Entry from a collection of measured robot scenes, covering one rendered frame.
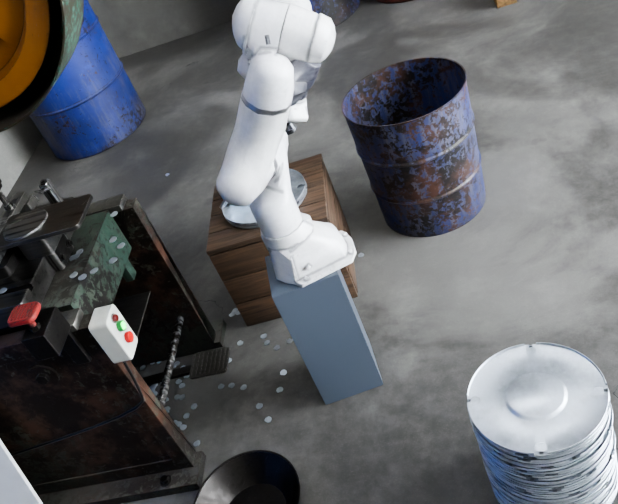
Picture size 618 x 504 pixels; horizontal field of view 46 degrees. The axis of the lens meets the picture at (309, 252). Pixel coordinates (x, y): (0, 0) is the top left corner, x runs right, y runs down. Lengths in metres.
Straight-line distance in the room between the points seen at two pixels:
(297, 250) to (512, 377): 0.59
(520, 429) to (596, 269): 0.85
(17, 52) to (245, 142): 0.78
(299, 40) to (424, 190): 1.02
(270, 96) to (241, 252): 0.86
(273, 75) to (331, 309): 0.68
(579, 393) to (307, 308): 0.69
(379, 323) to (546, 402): 0.83
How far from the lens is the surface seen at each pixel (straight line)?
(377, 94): 2.66
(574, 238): 2.44
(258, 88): 1.53
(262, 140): 1.60
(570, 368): 1.68
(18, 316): 1.71
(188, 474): 2.17
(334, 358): 2.03
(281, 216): 1.75
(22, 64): 2.14
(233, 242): 2.28
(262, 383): 2.30
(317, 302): 1.88
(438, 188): 2.44
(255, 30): 1.55
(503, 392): 1.66
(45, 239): 1.95
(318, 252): 1.82
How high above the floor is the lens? 1.60
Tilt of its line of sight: 37 degrees down
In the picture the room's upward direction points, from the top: 23 degrees counter-clockwise
